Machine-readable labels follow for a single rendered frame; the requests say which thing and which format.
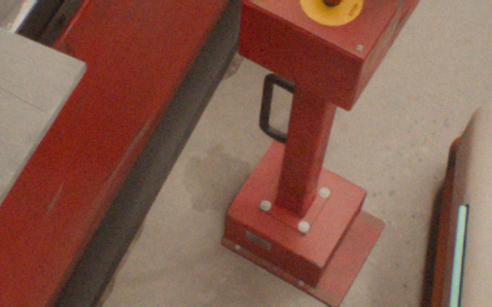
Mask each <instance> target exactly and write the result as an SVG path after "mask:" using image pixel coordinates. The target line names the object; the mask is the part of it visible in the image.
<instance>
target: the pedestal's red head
mask: <svg viewBox="0 0 492 307"><path fill-rule="evenodd" d="M363 1H364V3H363V7H362V10H361V11H360V13H359V14H358V16H357V17H356V18H354V19H353V20H352V21H350V22H348V23H346V24H343V25H339V26H328V25H324V24H320V23H318V22H316V21H314V20H312V19H311V18H310V17H308V16H307V15H306V12H305V11H304V10H303V8H302V6H301V4H300V0H242V1H241V15H240V32H239V48H238V53H239V54H240V55H241V56H243V57H245V58H246V59H248V60H250V61H252V62H253V63H255V64H257V65H259V66H261V67H263V68H266V69H268V70H270V71H272V72H274V73H275V74H276V75H278V76H280V77H282V78H284V79H286V80H288V81H290V82H292V83H294V84H296V85H298V86H300V87H302V88H304V89H305V90H307V91H309V92H311V93H313V94H315V95H316V96H318V97H322V98H324V99H326V100H328V101H330V102H332V103H334V104H335V105H336V106H337V107H339V108H341V109H343V110H345V111H347V112H349V111H351V110H352V108H353V107H354V105H355V104H356V102H357V100H358V99H359V97H360V96H361V95H362V93H363V92H364V90H365V87H366V86H367V84H368V82H369V80H370V79H371V77H372V75H373V74H374V72H375V71H376V69H377V67H378V66H379V65H380V64H381V62H382V60H383V59H384V57H385V56H386V54H387V53H388V50H389V49H390V48H391V47H392V46H393V44H394V42H395V41H396V39H397V38H398V36H399V34H400V32H401V31H402V29H403V27H404V25H405V24H406V22H407V21H408V19H409V17H410V16H411V14H412V13H413V11H414V9H415V8H416V6H417V5H418V3H419V1H420V0H363Z"/></svg>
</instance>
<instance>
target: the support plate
mask: <svg viewBox="0 0 492 307"><path fill-rule="evenodd" d="M86 70H87V65H86V64H85V63H84V62H82V61H80V60H77V59H75V58H73V57H70V56H68V55H66V54H63V53H61V52H58V51H56V50H53V49H51V48H48V47H46V46H44V45H41V44H39V43H36V42H34V41H32V40H29V39H27V38H25V37H22V36H20V35H18V34H17V33H15V32H12V31H10V30H7V29H5V28H3V27H0V204H1V203H2V201H3V200H4V198H5V197H6V195H7V193H8V192H9V190H10V189H11V187H12V186H13V185H14V183H15V182H16V180H17V179H18V176H19V175H20V173H21V172H22V170H23V169H24V167H25V165H26V162H27V161H28V159H29V158H30V156H31V155H32V154H33V153H34V152H35V150H36V149H37V147H38V145H39V144H40V142H41V141H42V139H43V137H44V136H45V134H46V133H47V131H48V130H49V128H50V126H51V125H52V124H53V122H54V121H55V119H56V117H57V116H58V114H59V113H60V111H61V108H62V106H63V105H64V103H65V102H66V100H67V99H68V97H69V95H70V94H71V93H72V92H73V90H74V88H75V87H76V85H77V84H78V82H79V81H80V79H81V77H82V76H83V75H84V73H85V72H86Z"/></svg>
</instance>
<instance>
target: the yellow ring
mask: <svg viewBox="0 0 492 307"><path fill-rule="evenodd" d="M363 3H364V1H363V0H344V1H343V2H340V3H339V5H337V6H335V7H330V6H326V5H325V4H324V3H323V2H322V0H300V4H301V6H302V8H303V10H304V11H305V12H306V15H307V16H308V17H310V18H311V19H312V20H314V21H316V22H318V23H320V24H324V25H328V26H339V25H343V24H346V23H348V22H350V21H352V20H353V19H354V18H356V17H357V16H358V14H359V13H360V11H361V10H362V7H363Z"/></svg>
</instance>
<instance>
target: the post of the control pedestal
mask: <svg viewBox="0 0 492 307"><path fill-rule="evenodd" d="M335 109H336V105H335V104H334V103H332V102H330V101H328V100H326V99H324V98H322V97H318V96H316V95H315V94H313V93H311V92H309V91H307V90H305V89H304V88H302V87H300V86H298V85H295V90H294V96H293V101H292V107H291V113H290V119H289V125H288V130H287V136H286V142H285V149H284V154H283V159H282V165H281V171H280V177H279V184H278V189H277V194H276V200H275V203H276V204H277V205H279V206H280V207H282V208H284V209H286V210H287V211H289V212H293V213H295V214H297V215H298V216H303V214H304V212H305V210H306V209H307V207H308V205H309V204H310V202H311V201H312V199H313V197H314V196H315V192H316V188H317V185H318V182H319V178H320V174H321V170H322V166H323V162H324V158H325V154H326V150H327V146H328V143H329V139H330V135H331V131H332V127H333V124H334V113H335Z"/></svg>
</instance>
